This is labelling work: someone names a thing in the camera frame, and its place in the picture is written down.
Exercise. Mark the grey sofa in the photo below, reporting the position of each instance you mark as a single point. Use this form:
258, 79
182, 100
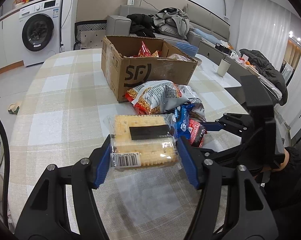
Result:
198, 17

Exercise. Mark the red oreo cookie pack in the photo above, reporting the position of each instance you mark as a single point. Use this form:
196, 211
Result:
197, 131

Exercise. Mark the white cup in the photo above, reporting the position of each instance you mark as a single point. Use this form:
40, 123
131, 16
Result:
223, 67

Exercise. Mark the red cone snack bag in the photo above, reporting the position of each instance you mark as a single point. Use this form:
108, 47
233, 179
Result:
145, 52

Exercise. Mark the white marble coffee table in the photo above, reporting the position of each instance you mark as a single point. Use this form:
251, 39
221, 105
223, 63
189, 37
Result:
209, 69

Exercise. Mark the white curtain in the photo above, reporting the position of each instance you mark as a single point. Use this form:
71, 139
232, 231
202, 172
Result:
264, 26

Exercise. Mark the blue stacked bowls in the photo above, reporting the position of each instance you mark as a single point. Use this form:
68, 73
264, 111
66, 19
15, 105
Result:
189, 49

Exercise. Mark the person's right hand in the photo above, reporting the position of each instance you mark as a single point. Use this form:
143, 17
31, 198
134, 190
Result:
285, 162

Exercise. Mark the black jacket on sofa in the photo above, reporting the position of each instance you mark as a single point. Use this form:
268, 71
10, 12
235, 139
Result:
141, 25

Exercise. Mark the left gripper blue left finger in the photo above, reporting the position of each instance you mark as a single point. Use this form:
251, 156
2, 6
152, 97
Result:
86, 175

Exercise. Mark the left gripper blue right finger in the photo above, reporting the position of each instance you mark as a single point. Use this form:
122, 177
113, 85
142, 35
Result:
204, 175

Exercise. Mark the brown SF cardboard box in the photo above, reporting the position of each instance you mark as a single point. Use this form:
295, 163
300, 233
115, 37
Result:
124, 71

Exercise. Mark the beige plates stack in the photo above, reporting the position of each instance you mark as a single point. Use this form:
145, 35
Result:
198, 60

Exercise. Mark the grey clothes pile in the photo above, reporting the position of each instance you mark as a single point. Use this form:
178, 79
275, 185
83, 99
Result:
172, 22

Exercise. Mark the clear cracker pack black label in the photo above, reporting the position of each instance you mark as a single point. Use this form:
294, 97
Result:
142, 141

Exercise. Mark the white front-load washing machine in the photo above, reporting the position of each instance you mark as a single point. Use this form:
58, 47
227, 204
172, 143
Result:
40, 25

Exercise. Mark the dark jacket on bench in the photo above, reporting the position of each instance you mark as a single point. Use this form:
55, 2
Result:
266, 69

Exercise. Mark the black patterned playpen fence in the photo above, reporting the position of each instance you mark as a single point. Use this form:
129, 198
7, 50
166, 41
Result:
89, 34

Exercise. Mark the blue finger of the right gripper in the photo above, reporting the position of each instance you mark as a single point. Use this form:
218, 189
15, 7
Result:
212, 126

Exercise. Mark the red white noodle snack bag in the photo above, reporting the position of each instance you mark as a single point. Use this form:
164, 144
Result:
155, 97

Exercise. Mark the light blue pillow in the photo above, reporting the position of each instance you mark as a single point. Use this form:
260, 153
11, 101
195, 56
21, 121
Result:
207, 37

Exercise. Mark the blue oreo cookie pack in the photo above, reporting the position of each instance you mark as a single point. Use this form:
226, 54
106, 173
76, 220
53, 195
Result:
184, 125

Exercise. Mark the clear-wrapped orange bread loaf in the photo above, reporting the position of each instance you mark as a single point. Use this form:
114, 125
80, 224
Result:
179, 58

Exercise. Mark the beige green slipper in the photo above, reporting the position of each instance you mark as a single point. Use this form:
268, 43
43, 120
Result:
14, 107

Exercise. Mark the purple silver snack bag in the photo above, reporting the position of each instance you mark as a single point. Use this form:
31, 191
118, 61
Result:
198, 111

